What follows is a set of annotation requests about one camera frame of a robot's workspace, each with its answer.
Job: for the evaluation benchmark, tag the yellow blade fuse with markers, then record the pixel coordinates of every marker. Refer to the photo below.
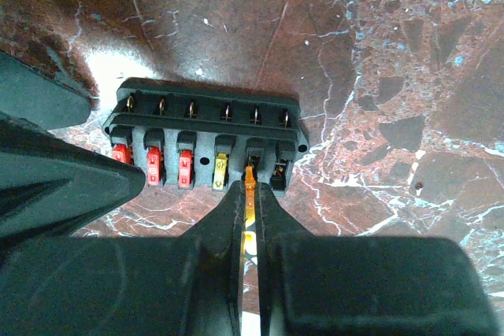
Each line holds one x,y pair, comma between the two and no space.
220,171

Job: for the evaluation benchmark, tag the black fuse box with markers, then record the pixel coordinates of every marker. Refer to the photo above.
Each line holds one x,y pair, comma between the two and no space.
261,130

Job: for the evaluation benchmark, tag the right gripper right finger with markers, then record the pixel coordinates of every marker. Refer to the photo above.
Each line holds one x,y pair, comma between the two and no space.
272,223

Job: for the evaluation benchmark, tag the red blade fuse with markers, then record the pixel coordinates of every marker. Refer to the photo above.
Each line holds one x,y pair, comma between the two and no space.
122,153
154,164
186,169

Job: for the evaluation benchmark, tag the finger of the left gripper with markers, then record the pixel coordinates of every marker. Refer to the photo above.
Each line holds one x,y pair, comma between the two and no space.
52,188
48,103

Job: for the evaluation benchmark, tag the orange blade fuse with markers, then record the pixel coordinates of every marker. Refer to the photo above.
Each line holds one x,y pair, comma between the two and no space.
250,242

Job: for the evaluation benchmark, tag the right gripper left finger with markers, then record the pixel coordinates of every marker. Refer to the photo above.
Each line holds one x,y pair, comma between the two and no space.
217,291

